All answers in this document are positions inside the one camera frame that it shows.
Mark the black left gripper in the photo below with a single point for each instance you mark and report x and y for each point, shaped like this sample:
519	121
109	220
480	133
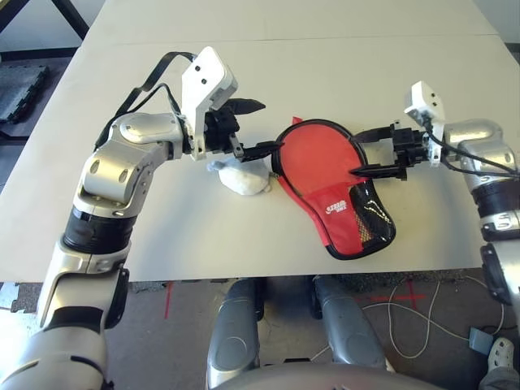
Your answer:
219	134

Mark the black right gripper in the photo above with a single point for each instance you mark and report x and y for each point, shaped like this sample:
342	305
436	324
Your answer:
410	148

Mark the white plastic bag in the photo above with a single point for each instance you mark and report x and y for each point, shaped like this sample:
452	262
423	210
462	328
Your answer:
243	180

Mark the red ping-pong paddle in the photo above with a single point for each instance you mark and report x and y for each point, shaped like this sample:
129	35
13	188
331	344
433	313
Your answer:
317	158

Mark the red black paddle case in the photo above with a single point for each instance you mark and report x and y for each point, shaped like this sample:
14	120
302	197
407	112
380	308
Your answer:
337	227

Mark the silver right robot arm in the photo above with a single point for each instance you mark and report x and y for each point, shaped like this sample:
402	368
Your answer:
479	138

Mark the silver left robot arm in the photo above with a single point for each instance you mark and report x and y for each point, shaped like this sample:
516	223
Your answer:
118	174

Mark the red tape cross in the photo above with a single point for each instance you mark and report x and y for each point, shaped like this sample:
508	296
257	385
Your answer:
410	296

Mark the grey right robot leg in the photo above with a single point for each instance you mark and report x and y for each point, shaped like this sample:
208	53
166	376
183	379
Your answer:
345	325

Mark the grey robot leg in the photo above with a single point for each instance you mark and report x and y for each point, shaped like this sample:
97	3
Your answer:
233	345
345	325

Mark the red tape line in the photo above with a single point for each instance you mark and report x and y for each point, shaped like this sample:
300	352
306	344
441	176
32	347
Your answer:
167	300

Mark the grey foot pedal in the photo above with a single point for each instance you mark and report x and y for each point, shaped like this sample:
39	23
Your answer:
480	340

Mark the grey left robot leg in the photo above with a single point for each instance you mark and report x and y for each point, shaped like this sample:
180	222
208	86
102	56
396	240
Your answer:
233	345

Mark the grey robot torso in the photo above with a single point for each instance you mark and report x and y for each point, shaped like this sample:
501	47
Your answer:
325	380

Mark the black foam mat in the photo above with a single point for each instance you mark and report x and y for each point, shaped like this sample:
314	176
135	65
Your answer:
20	97

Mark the white perforated shoe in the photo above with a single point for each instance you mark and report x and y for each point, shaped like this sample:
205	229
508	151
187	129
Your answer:
503	352

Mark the grey bystander trouser leg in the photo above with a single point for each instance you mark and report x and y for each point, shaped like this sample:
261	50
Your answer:
499	380

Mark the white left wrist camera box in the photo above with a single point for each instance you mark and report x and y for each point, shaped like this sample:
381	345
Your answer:
205	73

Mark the black metal frame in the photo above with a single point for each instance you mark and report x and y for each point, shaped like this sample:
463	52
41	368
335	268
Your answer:
73	20

